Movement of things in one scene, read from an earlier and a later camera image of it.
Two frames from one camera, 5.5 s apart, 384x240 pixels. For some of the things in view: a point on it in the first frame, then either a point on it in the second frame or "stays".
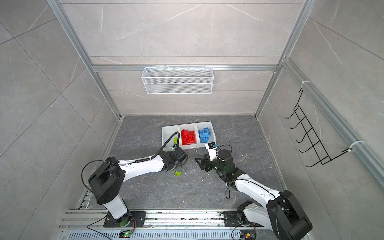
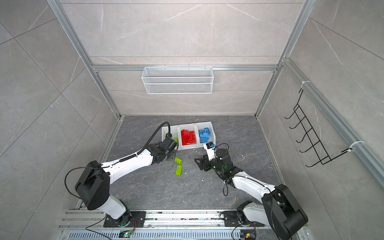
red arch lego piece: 188,137 stays
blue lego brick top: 204,135 stays
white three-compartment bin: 191,135 stays
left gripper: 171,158 -> 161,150
